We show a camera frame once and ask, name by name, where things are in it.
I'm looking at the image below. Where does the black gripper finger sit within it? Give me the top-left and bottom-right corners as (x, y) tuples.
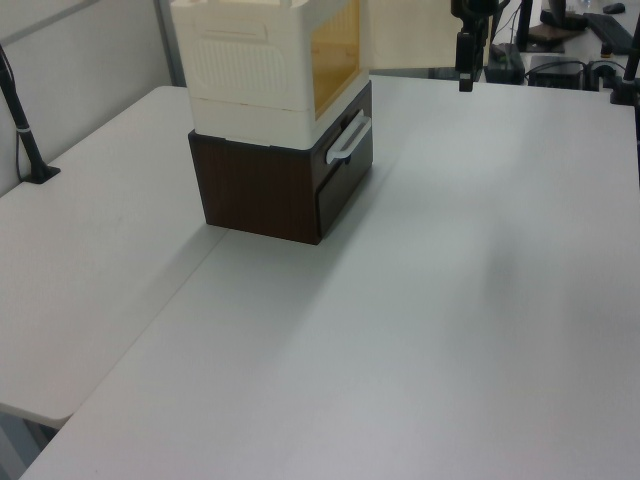
(472, 29), (490, 84)
(455, 30), (475, 94)

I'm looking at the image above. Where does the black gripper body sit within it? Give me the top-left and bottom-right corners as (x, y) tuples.
(449, 0), (502, 34)

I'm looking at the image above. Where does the cream cabinet door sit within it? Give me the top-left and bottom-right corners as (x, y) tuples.
(360, 0), (460, 72)

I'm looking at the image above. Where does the cream plastic storage cabinet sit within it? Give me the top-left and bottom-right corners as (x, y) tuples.
(169, 0), (372, 151)

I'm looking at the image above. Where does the dark brown drawer cabinet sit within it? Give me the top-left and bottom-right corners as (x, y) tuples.
(188, 79), (376, 247)

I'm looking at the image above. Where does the black box with green label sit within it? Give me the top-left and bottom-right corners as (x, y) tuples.
(483, 43), (527, 85)

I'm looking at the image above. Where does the black monitor pole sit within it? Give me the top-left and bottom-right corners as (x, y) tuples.
(516, 0), (535, 51)

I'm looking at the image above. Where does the brown wooden board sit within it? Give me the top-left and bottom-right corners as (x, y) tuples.
(528, 20), (589, 51)

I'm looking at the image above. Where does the black equipment box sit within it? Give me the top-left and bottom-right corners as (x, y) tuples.
(526, 54), (587, 90)

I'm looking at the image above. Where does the black monitor stand base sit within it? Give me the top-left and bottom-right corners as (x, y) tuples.
(538, 0), (590, 30)

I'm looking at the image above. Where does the black keyboard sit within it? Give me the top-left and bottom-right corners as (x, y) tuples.
(581, 12), (637, 55)

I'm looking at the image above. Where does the dark brown lower drawer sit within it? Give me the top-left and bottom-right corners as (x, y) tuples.
(315, 160), (375, 237)

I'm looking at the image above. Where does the white drawer handle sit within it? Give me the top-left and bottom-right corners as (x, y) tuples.
(324, 115), (373, 164)

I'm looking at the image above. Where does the black clamp camera stand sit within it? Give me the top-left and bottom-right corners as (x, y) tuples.
(608, 42), (640, 107)

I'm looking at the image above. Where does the black camera stand pole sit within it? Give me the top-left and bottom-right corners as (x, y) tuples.
(0, 43), (62, 185)

